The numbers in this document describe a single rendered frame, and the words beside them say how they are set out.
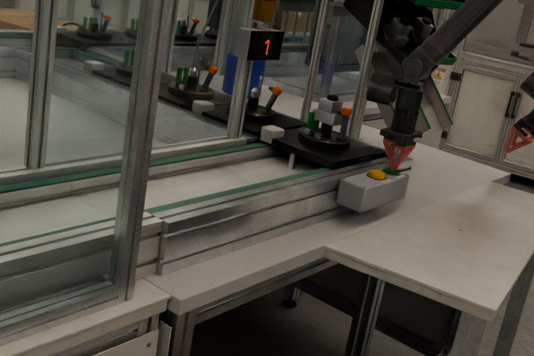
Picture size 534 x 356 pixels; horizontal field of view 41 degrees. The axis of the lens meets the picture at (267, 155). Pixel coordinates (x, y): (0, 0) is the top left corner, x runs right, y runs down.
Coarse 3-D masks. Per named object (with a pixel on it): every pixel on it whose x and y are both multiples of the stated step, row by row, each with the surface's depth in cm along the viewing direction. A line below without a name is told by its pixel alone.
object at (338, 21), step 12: (336, 24) 280; (336, 36) 280; (336, 48) 283; (324, 72) 286; (264, 84) 306; (276, 84) 303; (324, 84) 287; (300, 96) 295; (324, 96) 287; (348, 96) 302
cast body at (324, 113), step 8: (328, 96) 182; (336, 96) 183; (320, 104) 183; (328, 104) 181; (336, 104) 182; (320, 112) 183; (328, 112) 182; (320, 120) 184; (328, 120) 182; (336, 120) 182
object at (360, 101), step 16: (320, 16) 205; (320, 32) 206; (368, 32) 196; (320, 48) 208; (368, 48) 196; (368, 64) 198; (304, 96) 212; (304, 112) 212; (352, 112) 202; (352, 128) 203
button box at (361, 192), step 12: (348, 180) 161; (360, 180) 163; (372, 180) 164; (384, 180) 166; (396, 180) 169; (348, 192) 161; (360, 192) 159; (372, 192) 161; (384, 192) 166; (396, 192) 171; (348, 204) 161; (360, 204) 159; (372, 204) 163
